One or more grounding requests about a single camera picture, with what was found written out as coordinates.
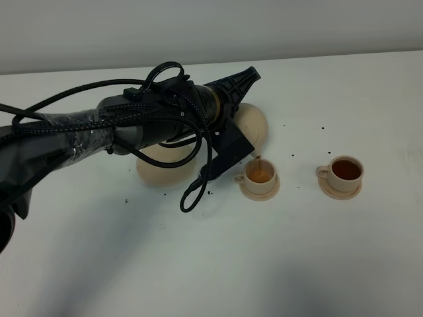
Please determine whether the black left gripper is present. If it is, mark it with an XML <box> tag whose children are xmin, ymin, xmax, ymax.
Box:
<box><xmin>198</xmin><ymin>66</ymin><xmax>261</xmax><ymax>132</ymax></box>

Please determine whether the beige ceramic teapot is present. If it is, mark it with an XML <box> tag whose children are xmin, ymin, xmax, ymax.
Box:
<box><xmin>234</xmin><ymin>103</ymin><xmax>269</xmax><ymax>159</ymax></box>

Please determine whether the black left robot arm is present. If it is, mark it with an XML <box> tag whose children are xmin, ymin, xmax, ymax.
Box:
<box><xmin>1</xmin><ymin>61</ymin><xmax>260</xmax><ymax>248</ymax></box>

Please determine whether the beige teapot saucer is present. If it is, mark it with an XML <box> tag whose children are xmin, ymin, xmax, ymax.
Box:
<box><xmin>136</xmin><ymin>145</ymin><xmax>196</xmax><ymax>187</ymax></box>

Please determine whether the beige left teacup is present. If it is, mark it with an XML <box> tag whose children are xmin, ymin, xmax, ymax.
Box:
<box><xmin>234</xmin><ymin>158</ymin><xmax>276</xmax><ymax>182</ymax></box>

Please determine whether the beige teacup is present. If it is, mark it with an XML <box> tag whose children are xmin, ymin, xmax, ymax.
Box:
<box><xmin>316</xmin><ymin>155</ymin><xmax>364</xmax><ymax>192</ymax></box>
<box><xmin>234</xmin><ymin>158</ymin><xmax>276</xmax><ymax>182</ymax></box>

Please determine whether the beige left cup saucer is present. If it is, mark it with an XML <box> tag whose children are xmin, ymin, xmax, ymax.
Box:
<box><xmin>235</xmin><ymin>173</ymin><xmax>280</xmax><ymax>201</ymax></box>

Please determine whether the beige cup saucer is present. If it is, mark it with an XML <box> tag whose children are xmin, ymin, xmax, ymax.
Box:
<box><xmin>318</xmin><ymin>178</ymin><xmax>362</xmax><ymax>200</ymax></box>
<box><xmin>235</xmin><ymin>173</ymin><xmax>280</xmax><ymax>201</ymax></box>

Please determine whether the beige right cup saucer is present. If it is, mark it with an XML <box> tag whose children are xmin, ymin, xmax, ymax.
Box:
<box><xmin>318</xmin><ymin>178</ymin><xmax>362</xmax><ymax>200</ymax></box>

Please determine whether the beige right teacup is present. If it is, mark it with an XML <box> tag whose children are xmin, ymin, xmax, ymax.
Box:
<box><xmin>316</xmin><ymin>155</ymin><xmax>364</xmax><ymax>192</ymax></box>

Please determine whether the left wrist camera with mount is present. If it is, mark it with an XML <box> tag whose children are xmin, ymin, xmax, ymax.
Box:
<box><xmin>200</xmin><ymin>118</ymin><xmax>254</xmax><ymax>181</ymax></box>

